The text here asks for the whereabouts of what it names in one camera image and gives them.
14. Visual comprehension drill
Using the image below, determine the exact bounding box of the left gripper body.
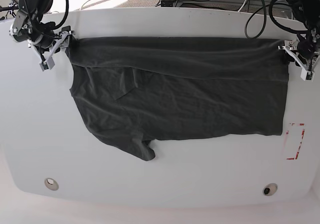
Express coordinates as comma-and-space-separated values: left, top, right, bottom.
278, 37, 320, 74

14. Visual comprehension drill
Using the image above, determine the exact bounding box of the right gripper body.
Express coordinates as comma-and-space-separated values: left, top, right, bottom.
27, 32, 74, 64

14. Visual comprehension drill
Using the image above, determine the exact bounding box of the dark grey T-shirt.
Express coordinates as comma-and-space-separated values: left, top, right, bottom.
66, 37, 289, 161

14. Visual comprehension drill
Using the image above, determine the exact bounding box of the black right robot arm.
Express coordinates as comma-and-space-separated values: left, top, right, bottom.
9, 0, 74, 71

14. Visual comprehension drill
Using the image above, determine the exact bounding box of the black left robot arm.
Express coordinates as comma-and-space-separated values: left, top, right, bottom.
244, 0, 320, 81

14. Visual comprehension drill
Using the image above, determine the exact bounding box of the red tape rectangle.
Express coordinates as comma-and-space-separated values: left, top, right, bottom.
283, 123, 306, 160

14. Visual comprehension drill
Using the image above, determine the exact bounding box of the left table grommet hole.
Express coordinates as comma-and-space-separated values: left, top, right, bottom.
44, 178, 59, 191

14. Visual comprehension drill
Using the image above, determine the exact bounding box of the table grommet hole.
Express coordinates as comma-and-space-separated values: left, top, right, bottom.
262, 183, 278, 196
44, 178, 59, 191

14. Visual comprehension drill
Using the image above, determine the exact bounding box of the right table grommet hole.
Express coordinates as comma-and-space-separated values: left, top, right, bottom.
262, 183, 278, 196

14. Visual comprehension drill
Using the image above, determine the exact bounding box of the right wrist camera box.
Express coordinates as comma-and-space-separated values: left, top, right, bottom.
39, 59, 55, 71

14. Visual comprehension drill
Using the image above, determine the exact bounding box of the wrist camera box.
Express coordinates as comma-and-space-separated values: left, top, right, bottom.
39, 59, 55, 71
300, 70, 314, 81

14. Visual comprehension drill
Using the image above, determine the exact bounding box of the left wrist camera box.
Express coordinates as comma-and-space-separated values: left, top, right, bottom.
300, 70, 314, 81

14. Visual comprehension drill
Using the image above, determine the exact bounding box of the black cable loop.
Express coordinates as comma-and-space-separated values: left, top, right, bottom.
243, 0, 267, 39

